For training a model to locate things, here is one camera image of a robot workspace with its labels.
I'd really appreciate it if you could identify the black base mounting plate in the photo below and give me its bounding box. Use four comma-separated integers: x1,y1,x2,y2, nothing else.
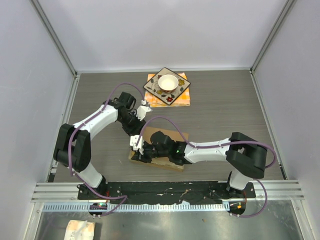
77,180,256,205

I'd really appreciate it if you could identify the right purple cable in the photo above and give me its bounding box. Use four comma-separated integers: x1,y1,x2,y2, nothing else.
136,116,278,218

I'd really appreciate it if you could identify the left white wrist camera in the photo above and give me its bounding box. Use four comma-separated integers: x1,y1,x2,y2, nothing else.
136,100,153,121

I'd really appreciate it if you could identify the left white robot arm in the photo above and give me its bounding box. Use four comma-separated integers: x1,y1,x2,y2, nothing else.
53,92,152,200

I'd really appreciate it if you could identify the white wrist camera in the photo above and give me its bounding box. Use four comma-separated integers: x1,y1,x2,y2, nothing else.
136,100,153,121
129,135,144,154

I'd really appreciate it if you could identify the aluminium frame rail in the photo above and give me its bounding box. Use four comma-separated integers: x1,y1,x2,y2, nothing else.
30,181,83,203

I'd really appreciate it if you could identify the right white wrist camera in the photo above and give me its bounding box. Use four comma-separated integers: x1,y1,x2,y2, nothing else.
129,135,144,154

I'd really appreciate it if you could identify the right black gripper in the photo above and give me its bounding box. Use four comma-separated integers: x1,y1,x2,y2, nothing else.
133,141,171,163

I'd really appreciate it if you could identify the white slotted cable duct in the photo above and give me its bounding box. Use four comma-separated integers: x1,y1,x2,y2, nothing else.
42,201,230,213

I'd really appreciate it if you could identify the square floral ceramic plate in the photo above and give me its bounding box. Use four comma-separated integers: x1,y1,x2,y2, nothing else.
143,67,191,105

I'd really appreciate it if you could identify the orange checkered folded cloth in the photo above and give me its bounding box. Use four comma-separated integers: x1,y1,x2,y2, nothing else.
144,88,191,108

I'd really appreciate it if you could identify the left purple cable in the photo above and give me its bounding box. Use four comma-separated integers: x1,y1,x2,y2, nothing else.
67,82,147,217

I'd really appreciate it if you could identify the purple cable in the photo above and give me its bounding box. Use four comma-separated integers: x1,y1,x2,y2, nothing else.
136,116,278,218
67,82,147,217

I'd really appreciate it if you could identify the white ceramic bowl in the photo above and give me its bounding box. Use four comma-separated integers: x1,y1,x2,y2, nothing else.
158,74,179,93

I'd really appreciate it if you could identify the brown cardboard express box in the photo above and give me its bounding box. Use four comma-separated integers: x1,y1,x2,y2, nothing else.
128,126,185,172

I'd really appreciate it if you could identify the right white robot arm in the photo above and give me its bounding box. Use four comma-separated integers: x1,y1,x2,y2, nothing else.
129,131,273,198

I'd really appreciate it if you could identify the white orange paper packet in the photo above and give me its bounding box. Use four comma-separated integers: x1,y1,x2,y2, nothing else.
64,220,96,240

